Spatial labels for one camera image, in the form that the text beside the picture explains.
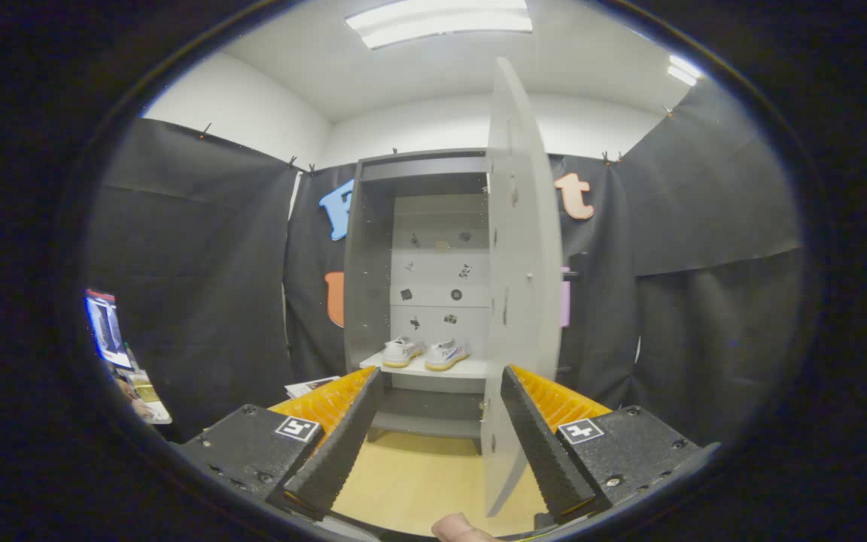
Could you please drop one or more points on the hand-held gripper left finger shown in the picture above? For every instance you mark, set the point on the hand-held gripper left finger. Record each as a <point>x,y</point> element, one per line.
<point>347,444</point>

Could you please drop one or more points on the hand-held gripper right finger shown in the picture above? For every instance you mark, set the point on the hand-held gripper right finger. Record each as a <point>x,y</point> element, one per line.
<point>543,444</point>

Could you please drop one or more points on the white sneaker shoe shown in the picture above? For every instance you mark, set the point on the white sneaker shoe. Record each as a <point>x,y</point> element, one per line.
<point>446,354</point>
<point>402,351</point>

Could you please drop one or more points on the grey shoe cabinet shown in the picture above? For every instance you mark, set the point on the grey shoe cabinet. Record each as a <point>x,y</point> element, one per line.
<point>367,286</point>

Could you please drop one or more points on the white shoe cabinet door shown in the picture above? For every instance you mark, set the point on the white shoe cabinet door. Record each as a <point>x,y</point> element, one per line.
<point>524,263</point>

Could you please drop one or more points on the white cabinet shelf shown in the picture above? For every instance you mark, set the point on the white cabinet shelf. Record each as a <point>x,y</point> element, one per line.
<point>433,369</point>

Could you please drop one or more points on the white cover book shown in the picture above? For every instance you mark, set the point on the white cover book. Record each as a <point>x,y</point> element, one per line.
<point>311,386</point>

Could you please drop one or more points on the black backdrop cloth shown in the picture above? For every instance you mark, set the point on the black backdrop cloth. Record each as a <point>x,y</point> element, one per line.
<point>193,301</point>

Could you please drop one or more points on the small ceiling light panel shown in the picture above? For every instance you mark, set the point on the small ceiling light panel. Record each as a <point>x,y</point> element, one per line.
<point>683,69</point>

